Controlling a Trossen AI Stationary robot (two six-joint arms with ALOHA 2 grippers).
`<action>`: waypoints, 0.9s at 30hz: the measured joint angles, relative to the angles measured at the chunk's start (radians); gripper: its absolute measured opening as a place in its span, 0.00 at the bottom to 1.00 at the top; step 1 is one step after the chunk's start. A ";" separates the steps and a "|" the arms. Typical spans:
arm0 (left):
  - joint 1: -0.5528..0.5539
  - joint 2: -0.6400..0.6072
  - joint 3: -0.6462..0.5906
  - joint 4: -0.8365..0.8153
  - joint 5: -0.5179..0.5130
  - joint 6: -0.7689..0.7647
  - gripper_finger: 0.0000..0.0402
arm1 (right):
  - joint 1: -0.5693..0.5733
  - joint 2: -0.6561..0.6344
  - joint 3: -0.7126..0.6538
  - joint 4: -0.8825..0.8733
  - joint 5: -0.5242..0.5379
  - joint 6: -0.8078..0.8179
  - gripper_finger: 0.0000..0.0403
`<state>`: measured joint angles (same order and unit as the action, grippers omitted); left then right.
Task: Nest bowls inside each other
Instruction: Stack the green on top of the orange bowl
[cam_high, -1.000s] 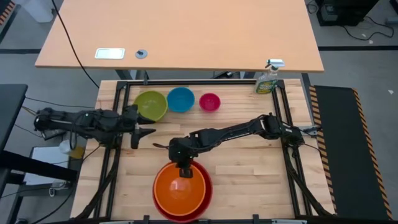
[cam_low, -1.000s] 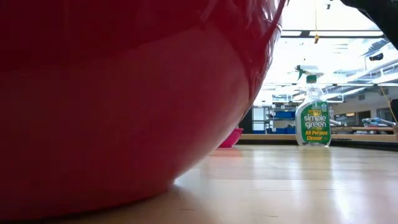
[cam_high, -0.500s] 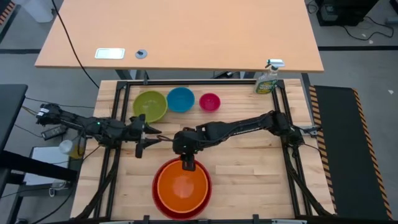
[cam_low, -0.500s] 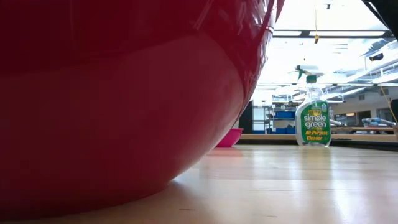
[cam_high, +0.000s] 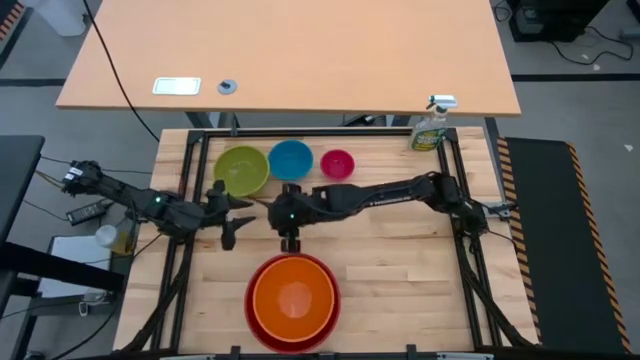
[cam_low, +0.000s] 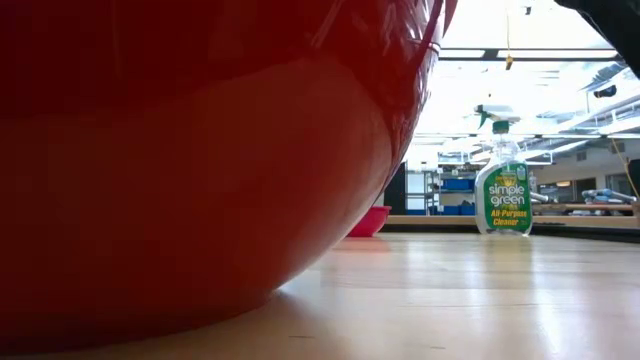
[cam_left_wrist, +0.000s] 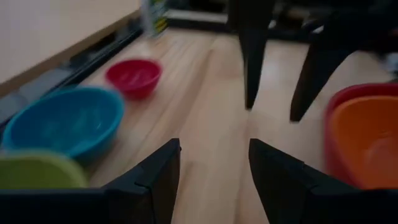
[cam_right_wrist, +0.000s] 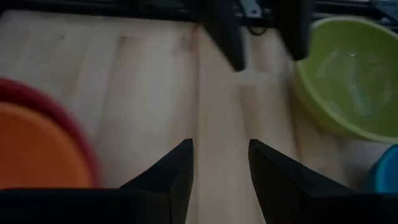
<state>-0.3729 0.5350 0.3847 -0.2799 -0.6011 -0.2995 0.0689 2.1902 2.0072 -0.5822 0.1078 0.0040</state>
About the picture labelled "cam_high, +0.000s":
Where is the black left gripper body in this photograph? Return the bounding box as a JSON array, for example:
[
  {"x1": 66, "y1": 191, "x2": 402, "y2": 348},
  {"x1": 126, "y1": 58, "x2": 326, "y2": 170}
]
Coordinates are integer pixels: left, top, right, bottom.
[{"x1": 202, "y1": 179, "x2": 239, "y2": 251}]

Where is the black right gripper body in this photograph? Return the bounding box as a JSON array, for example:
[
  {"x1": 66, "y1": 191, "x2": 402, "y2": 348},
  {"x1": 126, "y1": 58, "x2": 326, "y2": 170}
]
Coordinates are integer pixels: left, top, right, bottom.
[{"x1": 267, "y1": 182, "x2": 324, "y2": 242}]

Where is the orange bowl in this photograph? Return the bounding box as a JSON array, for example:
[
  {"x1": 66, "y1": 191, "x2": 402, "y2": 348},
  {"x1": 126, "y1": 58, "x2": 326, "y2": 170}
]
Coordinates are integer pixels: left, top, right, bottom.
[{"x1": 251, "y1": 255, "x2": 337, "y2": 344}]

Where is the green bowl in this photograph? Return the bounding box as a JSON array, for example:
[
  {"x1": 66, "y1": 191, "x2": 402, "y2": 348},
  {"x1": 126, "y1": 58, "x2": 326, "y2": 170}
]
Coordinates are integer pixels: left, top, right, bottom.
[{"x1": 213, "y1": 145, "x2": 271, "y2": 199}]

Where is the blue bowl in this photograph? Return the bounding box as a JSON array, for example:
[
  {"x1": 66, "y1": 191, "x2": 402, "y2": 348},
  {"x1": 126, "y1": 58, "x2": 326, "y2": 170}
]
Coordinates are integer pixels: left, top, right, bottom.
[{"x1": 267, "y1": 139, "x2": 315, "y2": 182}]

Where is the small pink bowl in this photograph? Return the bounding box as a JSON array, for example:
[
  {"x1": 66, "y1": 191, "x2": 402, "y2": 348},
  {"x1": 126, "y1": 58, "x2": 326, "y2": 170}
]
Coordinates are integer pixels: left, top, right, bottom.
[{"x1": 319, "y1": 148, "x2": 356, "y2": 181}]

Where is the large red bowl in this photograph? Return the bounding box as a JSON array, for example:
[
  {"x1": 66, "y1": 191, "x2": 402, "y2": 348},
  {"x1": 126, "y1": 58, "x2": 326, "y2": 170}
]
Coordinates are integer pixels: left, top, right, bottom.
[{"x1": 243, "y1": 252, "x2": 343, "y2": 354}]

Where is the plastic jar with white lid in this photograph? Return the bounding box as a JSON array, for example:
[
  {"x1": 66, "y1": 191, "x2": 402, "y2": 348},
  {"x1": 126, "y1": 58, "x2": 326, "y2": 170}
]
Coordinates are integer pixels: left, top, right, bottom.
[{"x1": 94, "y1": 223, "x2": 137, "y2": 255}]

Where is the white rectangular desk plate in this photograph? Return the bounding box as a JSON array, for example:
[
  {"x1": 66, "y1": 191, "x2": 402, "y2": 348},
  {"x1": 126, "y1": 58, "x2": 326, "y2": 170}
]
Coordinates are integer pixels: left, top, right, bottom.
[{"x1": 151, "y1": 76, "x2": 203, "y2": 97}]

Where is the black power adapter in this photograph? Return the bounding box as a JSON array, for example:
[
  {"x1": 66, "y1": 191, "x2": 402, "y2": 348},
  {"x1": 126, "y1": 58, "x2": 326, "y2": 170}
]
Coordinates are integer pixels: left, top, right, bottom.
[{"x1": 66, "y1": 201, "x2": 109, "y2": 226}]

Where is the white flat board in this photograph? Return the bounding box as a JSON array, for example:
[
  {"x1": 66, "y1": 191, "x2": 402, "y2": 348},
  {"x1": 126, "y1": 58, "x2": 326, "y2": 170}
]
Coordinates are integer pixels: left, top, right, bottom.
[{"x1": 37, "y1": 234, "x2": 126, "y2": 300}]

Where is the clear spray bottle green label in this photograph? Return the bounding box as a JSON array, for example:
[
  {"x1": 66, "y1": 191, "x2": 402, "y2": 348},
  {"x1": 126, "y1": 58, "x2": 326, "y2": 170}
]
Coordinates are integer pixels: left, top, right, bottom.
[{"x1": 408, "y1": 93, "x2": 459, "y2": 153}]

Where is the tan wooden desk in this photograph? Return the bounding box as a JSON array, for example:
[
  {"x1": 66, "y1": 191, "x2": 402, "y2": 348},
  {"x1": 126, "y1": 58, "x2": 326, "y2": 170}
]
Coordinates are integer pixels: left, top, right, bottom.
[{"x1": 54, "y1": 0, "x2": 522, "y2": 130}]

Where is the black metal stand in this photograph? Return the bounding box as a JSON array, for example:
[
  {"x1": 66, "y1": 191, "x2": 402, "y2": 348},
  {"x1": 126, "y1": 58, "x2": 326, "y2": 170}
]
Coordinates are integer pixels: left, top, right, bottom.
[{"x1": 0, "y1": 242, "x2": 126, "y2": 360}]

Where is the black side desk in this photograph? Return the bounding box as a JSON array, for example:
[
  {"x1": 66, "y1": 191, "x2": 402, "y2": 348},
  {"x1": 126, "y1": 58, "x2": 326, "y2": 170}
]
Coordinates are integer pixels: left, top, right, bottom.
[{"x1": 0, "y1": 134, "x2": 46, "y2": 246}]

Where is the white bin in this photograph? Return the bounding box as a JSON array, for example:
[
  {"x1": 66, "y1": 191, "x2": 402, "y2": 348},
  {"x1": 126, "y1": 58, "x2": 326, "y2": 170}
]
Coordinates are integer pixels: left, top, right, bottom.
[{"x1": 22, "y1": 0, "x2": 92, "y2": 37}]

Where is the black mat with hazard stripes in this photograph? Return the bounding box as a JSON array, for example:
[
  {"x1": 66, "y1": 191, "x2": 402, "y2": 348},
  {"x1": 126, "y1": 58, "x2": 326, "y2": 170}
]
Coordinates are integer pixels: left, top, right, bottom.
[{"x1": 495, "y1": 136, "x2": 634, "y2": 355}]

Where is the small hazard striped mat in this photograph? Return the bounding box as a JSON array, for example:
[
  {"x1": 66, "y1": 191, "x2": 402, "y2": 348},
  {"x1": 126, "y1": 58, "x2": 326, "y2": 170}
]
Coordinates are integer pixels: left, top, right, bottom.
[{"x1": 0, "y1": 0, "x2": 27, "y2": 42}]

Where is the black equipment box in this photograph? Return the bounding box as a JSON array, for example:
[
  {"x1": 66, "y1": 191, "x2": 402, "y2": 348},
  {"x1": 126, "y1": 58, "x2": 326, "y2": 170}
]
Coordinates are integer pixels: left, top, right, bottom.
[{"x1": 505, "y1": 0, "x2": 612, "y2": 44}]

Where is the black aluminium table frame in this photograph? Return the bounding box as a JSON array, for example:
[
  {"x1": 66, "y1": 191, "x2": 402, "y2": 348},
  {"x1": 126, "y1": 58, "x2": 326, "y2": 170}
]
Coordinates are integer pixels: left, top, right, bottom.
[{"x1": 119, "y1": 127, "x2": 541, "y2": 360}]

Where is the long black cable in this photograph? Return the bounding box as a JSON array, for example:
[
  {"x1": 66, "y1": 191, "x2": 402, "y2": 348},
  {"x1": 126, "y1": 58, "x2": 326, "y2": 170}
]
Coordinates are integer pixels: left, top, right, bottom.
[{"x1": 81, "y1": 0, "x2": 161, "y2": 143}]

